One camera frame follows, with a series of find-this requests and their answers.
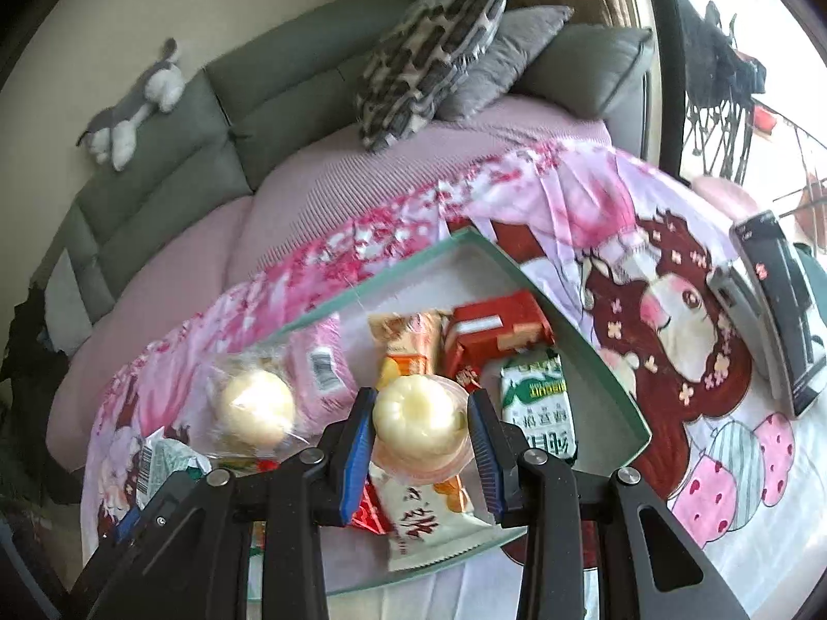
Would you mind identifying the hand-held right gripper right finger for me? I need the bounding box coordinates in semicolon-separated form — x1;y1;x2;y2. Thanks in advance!
468;391;751;620

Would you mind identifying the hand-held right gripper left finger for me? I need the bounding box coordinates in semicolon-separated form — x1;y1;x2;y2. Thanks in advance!
207;387;379;620

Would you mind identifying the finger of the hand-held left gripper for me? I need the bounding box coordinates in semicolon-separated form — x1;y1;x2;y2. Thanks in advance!
71;471;224;620

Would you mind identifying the red snack bag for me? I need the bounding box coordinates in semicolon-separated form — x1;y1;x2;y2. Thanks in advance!
349;474;392;536

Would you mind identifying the pale jelly cup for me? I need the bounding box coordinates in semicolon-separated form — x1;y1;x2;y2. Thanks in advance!
368;373;472;482

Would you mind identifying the green and white drink packet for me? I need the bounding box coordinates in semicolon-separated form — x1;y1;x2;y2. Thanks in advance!
499;347;579;462

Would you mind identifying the white snack packet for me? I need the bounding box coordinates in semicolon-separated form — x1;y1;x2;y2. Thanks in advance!
371;465;495;572

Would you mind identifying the green foil packet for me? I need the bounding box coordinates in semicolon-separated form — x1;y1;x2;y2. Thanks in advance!
135;429;214;511

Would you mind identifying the yellow snack bag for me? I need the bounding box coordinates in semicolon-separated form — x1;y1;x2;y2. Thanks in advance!
376;356;418;395

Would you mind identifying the pink snack packet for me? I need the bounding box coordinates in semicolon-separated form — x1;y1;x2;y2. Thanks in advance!
284;316;359;430

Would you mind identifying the bun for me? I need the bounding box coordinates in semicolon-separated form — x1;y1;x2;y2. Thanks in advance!
207;347;311;456

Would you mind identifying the orange snack bag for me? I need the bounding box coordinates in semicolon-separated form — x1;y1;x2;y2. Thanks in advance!
367;310;450;379

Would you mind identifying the red snack box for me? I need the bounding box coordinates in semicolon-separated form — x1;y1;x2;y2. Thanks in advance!
442;290;557;382

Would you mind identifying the teal shallow box tray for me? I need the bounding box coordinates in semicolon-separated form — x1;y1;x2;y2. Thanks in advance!
255;226;652;595

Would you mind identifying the dark clothing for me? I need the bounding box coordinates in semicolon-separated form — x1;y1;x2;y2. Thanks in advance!
0;284;85;505

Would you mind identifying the pink sofa cover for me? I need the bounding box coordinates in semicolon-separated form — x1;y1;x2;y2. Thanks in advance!
45;96;611;466

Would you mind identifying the pink printed blanket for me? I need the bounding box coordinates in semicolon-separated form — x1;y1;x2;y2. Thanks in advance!
81;138;827;620

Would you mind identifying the light grey cloth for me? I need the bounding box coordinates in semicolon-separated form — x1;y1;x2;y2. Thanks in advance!
44;251;95;356

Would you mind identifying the silver device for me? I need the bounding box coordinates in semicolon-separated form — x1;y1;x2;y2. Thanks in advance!
706;261;792;401

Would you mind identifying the black box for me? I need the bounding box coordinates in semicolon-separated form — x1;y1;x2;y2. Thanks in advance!
729;210;827;420

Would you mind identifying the pink round stool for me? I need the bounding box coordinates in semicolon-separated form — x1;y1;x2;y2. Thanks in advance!
691;174;763;221

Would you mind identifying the grey sofa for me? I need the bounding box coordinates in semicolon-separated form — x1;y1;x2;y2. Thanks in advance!
39;0;655;337

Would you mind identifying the black and white patterned pillow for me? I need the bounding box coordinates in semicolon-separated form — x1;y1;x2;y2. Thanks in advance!
354;0;508;154

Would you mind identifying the grey pillow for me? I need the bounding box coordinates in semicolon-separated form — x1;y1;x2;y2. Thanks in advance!
436;5;575;122

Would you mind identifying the grey and white plush toy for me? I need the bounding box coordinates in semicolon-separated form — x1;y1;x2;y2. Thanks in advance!
76;37;188;172

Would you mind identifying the balcony drying rack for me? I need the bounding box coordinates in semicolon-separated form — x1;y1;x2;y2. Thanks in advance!
678;0;827;221

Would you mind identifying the dark door frame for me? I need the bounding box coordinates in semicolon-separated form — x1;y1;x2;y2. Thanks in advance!
636;0;695;185

